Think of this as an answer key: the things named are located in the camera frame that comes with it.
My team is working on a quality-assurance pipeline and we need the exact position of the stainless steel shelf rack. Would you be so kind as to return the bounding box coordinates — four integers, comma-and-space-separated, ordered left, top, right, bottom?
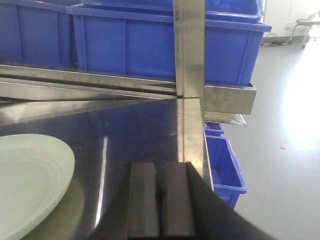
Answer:
0, 0, 258, 193

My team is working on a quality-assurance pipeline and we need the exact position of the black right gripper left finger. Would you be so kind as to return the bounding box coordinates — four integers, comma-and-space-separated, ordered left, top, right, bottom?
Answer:
90, 162, 160, 240

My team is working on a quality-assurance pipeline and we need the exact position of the lower blue plastic bin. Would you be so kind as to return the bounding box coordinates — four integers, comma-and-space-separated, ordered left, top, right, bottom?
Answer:
206, 135, 247, 209

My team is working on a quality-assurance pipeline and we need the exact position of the blue plastic bin left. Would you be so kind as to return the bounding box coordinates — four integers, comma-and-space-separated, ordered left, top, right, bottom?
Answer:
0, 0, 80, 68

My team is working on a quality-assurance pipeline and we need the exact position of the large blue plastic bin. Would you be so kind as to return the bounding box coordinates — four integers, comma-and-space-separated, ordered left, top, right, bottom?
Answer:
66, 5, 271, 86

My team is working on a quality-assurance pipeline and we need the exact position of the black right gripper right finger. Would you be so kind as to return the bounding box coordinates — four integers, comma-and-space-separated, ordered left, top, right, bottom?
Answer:
161, 162, 272, 240

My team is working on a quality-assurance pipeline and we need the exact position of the pale green round plate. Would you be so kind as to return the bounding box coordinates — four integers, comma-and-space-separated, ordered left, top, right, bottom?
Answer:
0, 134, 75, 240

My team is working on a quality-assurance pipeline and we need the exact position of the small far blue bin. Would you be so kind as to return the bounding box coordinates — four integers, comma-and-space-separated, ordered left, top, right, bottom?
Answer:
204, 121, 225, 137

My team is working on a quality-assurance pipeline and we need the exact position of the blue bin stacked inside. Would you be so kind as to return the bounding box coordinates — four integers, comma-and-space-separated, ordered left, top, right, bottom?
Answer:
82, 0, 265, 24

